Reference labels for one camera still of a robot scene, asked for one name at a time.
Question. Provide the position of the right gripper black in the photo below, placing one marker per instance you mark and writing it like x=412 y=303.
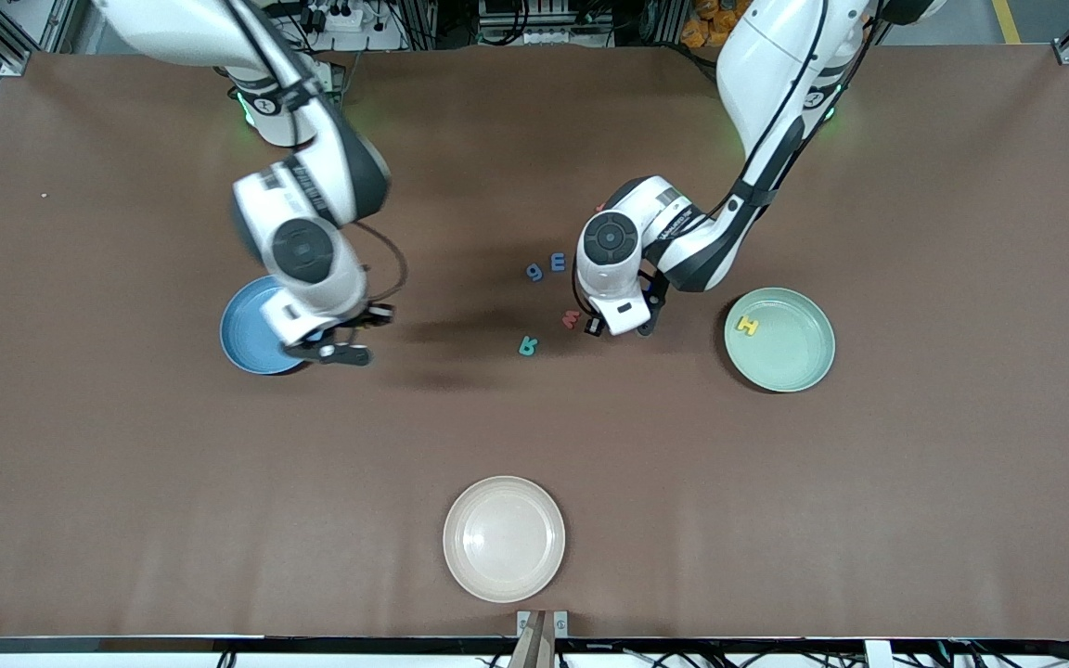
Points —
x=360 y=319

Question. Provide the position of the yellow letter H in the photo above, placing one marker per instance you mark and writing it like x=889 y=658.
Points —
x=748 y=326

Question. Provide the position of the brown camera mount post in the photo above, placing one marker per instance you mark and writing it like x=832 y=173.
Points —
x=534 y=649

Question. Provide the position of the orange packaged items pile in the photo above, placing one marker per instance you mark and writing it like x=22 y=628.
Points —
x=706 y=32

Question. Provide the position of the beige plate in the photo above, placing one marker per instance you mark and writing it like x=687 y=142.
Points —
x=504 y=538

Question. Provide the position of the dark equipment rack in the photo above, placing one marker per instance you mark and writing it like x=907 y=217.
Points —
x=609 y=19

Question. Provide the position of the teal letter R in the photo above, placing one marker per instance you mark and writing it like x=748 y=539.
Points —
x=529 y=344

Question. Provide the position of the blue letter E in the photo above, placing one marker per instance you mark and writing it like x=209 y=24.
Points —
x=558 y=263

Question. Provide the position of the red-pink letter w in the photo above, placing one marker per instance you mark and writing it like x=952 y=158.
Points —
x=571 y=321

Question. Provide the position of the blue letter g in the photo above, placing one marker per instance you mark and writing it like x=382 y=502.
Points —
x=538 y=272

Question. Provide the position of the paper table cover sheet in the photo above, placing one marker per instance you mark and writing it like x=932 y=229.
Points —
x=126 y=464

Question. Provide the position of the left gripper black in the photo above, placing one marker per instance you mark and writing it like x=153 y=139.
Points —
x=594 y=326

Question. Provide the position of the white power strip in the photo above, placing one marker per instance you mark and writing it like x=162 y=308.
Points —
x=344 y=19
x=534 y=37

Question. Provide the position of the light green plate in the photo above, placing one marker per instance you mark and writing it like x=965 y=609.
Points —
x=790 y=348

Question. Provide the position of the blue plate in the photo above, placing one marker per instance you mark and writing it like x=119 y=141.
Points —
x=247 y=339

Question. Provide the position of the metal mounting bracket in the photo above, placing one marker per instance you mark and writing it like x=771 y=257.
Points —
x=560 y=623

